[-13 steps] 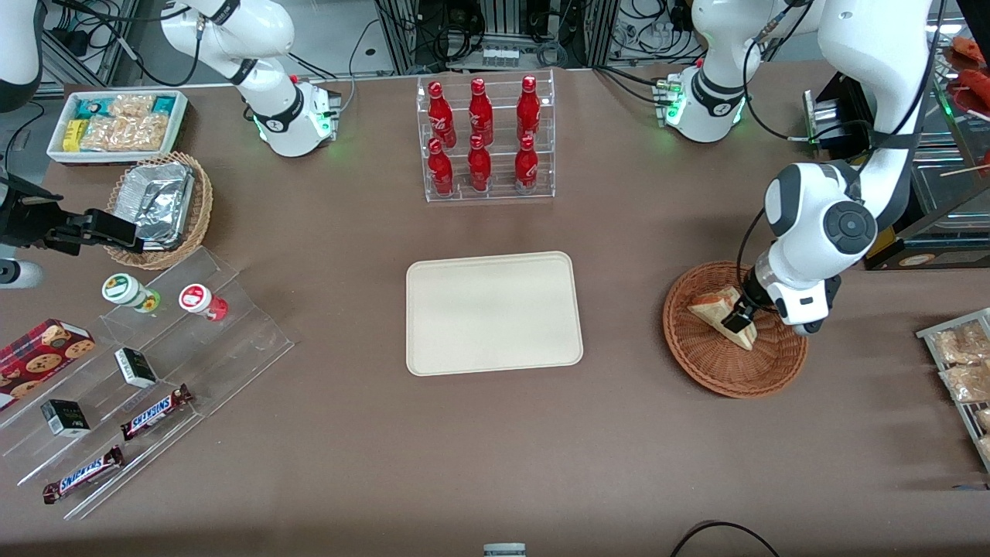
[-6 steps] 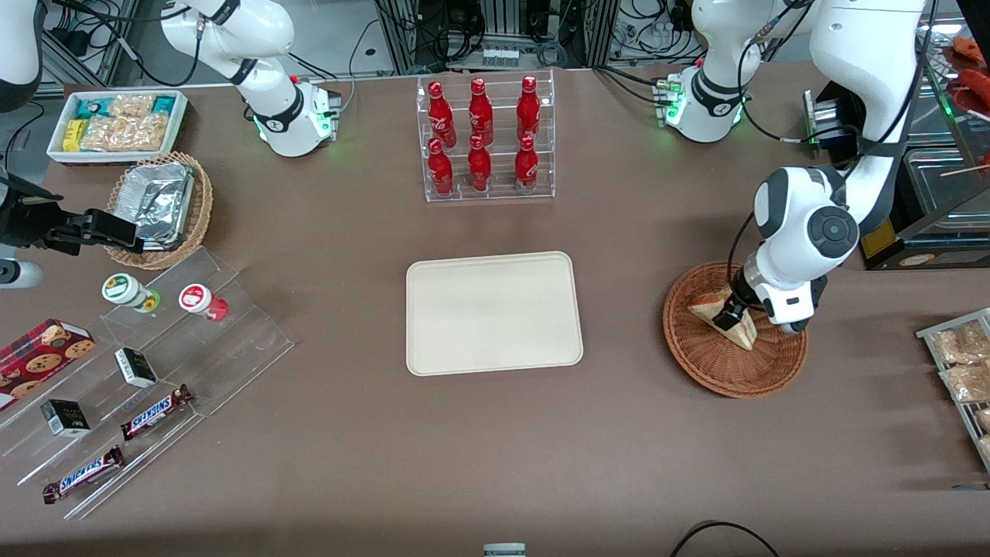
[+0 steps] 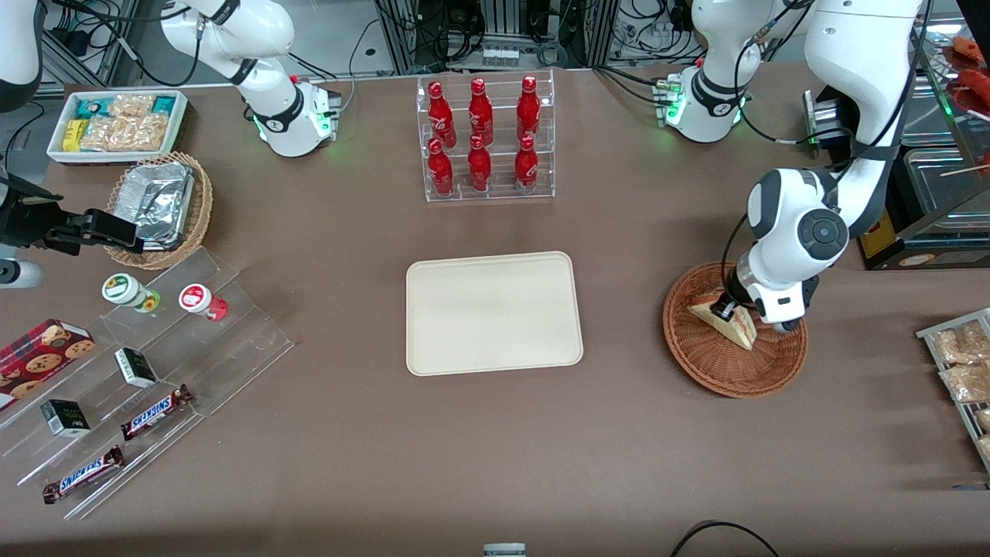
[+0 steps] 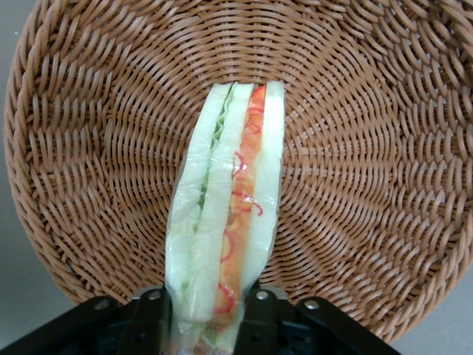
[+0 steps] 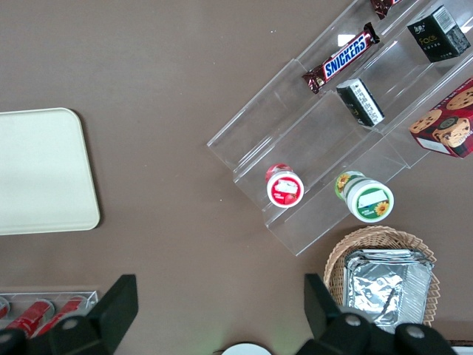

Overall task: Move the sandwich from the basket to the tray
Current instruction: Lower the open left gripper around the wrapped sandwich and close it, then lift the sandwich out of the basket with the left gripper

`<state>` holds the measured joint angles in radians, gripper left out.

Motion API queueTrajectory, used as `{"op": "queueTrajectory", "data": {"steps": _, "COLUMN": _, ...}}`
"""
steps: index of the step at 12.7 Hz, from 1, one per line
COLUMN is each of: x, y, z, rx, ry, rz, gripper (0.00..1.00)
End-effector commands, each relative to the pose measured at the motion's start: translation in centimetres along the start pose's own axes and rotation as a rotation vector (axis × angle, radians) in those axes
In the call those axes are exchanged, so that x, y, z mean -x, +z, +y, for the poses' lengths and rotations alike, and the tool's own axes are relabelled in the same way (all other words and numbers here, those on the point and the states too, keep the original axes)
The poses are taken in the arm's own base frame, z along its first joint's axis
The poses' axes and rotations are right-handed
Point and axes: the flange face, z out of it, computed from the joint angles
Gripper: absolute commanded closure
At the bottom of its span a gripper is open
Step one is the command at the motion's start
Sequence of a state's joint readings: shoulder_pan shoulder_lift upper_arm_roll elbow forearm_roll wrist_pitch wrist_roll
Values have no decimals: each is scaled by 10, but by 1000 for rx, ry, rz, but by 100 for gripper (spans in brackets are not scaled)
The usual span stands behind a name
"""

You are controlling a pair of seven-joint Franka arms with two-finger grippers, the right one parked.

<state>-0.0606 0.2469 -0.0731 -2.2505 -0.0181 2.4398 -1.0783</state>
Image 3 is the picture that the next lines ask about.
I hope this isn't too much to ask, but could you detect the snickers bar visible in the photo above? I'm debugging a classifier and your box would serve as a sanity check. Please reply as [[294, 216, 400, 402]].
[[42, 445, 125, 504], [120, 384, 193, 442]]

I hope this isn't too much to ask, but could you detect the clear acrylic bottle rack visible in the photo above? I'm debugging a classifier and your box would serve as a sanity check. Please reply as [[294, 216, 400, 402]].
[[416, 70, 556, 203]]

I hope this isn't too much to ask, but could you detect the black cable loop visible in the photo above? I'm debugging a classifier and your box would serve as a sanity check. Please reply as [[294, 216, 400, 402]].
[[669, 521, 782, 557]]

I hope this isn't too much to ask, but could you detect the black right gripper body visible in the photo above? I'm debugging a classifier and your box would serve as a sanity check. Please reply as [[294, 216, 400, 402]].
[[0, 180, 86, 256]]

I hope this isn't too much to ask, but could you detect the grey metal box green light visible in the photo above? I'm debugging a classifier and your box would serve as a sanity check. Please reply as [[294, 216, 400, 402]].
[[803, 87, 853, 152]]

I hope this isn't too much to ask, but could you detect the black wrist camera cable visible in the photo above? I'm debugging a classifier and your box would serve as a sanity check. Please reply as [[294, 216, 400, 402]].
[[722, 0, 929, 310]]

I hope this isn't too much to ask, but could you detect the beige plastic tray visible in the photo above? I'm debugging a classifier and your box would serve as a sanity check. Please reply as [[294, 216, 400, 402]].
[[406, 251, 584, 377]]

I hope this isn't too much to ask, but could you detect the green cup white lid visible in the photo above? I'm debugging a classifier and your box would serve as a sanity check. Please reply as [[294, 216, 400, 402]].
[[101, 273, 162, 313]]

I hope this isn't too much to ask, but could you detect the clear acrylic step display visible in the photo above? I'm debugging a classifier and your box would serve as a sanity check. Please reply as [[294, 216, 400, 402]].
[[0, 247, 295, 521]]

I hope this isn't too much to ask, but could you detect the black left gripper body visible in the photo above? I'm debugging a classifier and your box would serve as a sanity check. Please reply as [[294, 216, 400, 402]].
[[722, 258, 763, 311]]

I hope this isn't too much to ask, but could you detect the aluminium frame rack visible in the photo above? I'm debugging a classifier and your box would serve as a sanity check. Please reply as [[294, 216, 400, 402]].
[[375, 0, 621, 72]]

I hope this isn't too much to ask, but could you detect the red cup white lid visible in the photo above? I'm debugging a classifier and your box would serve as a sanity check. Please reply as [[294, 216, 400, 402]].
[[179, 284, 230, 323]]

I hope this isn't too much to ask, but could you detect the black food warmer machine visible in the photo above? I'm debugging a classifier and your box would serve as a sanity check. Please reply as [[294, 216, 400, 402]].
[[855, 0, 990, 271]]

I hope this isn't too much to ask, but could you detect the grey wire tray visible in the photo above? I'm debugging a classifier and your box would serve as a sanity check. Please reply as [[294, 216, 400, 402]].
[[917, 308, 990, 473]]

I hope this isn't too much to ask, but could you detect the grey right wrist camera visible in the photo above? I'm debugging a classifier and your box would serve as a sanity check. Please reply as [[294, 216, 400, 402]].
[[0, 261, 44, 289]]

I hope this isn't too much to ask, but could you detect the red cola bottle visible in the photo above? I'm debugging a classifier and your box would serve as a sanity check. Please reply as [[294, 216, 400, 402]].
[[514, 135, 539, 194], [469, 77, 494, 145], [517, 75, 541, 140], [428, 138, 455, 196], [467, 135, 492, 193], [428, 81, 457, 148]]

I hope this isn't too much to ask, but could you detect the white snack bin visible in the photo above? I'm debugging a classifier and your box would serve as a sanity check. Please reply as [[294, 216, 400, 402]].
[[46, 89, 190, 166]]

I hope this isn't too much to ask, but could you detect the light wicker basket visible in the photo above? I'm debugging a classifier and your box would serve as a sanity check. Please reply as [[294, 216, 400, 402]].
[[104, 151, 214, 271]]

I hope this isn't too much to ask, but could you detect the red cookie box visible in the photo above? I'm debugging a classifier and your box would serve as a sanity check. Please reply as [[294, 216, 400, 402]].
[[0, 318, 97, 412]]

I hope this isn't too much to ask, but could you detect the brown wicker basket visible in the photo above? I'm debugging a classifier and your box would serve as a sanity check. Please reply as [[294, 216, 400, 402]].
[[663, 261, 809, 399]]

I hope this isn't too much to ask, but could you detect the steel food pan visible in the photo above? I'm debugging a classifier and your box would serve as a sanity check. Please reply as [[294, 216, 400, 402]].
[[901, 76, 956, 147], [902, 147, 990, 234]]

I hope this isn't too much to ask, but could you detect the large clear cracker bag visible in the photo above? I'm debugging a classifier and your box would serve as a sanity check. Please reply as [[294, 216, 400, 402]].
[[80, 114, 169, 153]]

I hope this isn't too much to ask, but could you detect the small clear cracker bag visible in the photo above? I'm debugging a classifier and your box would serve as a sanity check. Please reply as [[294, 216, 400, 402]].
[[108, 94, 155, 118]]

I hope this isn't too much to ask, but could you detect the small black box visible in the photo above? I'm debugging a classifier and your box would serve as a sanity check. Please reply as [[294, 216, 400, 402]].
[[40, 398, 92, 439], [114, 347, 159, 388]]

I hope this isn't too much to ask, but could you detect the aluminium foil container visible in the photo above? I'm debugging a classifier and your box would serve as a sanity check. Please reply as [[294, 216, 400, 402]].
[[116, 162, 195, 250]]

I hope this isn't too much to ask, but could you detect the triangular sandwich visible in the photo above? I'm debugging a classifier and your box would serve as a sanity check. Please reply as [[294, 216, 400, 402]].
[[687, 290, 759, 351]]

